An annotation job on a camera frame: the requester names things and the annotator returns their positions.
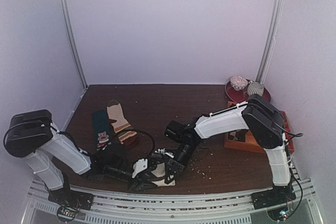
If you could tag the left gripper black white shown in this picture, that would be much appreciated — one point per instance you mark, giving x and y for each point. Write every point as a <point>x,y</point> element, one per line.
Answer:
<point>138,185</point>

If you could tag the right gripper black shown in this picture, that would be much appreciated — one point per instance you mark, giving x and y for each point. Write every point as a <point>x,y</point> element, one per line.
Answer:
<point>171,168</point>

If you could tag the cream white sock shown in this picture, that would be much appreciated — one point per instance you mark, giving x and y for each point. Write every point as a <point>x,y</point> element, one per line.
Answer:
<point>160,173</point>

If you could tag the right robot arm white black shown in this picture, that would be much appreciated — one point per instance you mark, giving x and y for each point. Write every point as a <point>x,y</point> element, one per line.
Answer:
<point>256,115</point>

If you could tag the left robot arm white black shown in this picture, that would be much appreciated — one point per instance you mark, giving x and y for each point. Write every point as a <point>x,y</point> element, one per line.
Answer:
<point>32,136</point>

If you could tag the beige brown striped sock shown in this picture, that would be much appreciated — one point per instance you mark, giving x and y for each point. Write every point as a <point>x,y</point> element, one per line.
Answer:
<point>120,125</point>

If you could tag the dark teal monkey sock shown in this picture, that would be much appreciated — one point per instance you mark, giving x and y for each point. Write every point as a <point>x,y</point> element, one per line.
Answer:
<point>101,128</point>

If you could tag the orange wooden compartment box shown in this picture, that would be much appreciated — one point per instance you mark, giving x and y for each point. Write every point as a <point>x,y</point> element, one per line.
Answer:
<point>244,140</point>

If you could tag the red round tray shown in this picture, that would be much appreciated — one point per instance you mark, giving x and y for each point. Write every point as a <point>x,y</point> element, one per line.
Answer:
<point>241,95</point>

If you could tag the white patterned bowl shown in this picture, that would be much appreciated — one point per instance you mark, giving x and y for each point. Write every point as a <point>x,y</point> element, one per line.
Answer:
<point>238,83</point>

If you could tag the grey striped cup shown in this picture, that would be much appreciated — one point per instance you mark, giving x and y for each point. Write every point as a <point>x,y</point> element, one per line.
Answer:
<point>255,88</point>

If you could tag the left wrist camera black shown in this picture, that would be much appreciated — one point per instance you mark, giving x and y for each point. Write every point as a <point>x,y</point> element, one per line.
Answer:
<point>115,165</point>

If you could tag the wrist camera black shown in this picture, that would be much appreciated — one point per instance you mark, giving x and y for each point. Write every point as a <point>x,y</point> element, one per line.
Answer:
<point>115,165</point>
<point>174,131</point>

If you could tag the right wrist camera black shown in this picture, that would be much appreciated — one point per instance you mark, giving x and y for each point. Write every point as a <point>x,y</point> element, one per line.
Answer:
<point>174,131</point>

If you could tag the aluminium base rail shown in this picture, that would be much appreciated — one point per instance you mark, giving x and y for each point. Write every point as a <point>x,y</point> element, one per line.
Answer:
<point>114,207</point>

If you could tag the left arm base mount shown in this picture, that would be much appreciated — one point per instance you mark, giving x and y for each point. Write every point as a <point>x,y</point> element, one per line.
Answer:
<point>71,198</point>

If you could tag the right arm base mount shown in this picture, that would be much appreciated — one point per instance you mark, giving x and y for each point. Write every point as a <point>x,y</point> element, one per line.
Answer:
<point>272,197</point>

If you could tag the right aluminium frame post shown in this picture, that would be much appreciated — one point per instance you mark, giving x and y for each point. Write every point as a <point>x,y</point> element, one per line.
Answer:
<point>270,41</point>

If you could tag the aluminium frame post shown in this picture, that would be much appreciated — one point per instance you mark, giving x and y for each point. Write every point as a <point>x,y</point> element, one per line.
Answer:
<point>72,43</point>
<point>270,41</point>

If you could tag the left aluminium frame post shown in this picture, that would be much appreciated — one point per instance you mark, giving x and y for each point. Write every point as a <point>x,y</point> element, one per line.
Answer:
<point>72,43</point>

